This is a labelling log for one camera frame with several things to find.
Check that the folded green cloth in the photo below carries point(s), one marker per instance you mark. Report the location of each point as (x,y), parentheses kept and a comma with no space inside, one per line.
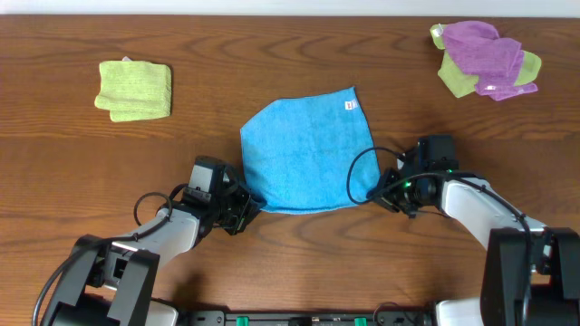
(134,90)

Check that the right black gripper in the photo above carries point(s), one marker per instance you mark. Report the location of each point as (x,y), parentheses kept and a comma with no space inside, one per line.
(391,175)

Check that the purple crumpled cloth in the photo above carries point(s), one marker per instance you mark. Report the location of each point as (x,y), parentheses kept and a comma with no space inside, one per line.
(485,54)

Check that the blue microfiber cloth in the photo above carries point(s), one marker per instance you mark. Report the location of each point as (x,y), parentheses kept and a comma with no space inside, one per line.
(310,155)

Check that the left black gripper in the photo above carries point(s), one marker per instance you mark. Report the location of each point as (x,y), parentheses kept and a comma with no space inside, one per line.
(242,208)

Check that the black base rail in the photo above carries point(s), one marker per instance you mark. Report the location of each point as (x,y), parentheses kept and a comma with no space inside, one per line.
(390,317)

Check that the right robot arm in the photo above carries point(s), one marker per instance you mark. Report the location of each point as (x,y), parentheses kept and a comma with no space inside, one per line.
(531,274)

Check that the green crumpled cloth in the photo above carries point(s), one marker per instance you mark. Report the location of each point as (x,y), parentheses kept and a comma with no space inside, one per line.
(457,79)

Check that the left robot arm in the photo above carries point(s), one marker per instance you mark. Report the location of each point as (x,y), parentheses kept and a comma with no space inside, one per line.
(109,281)

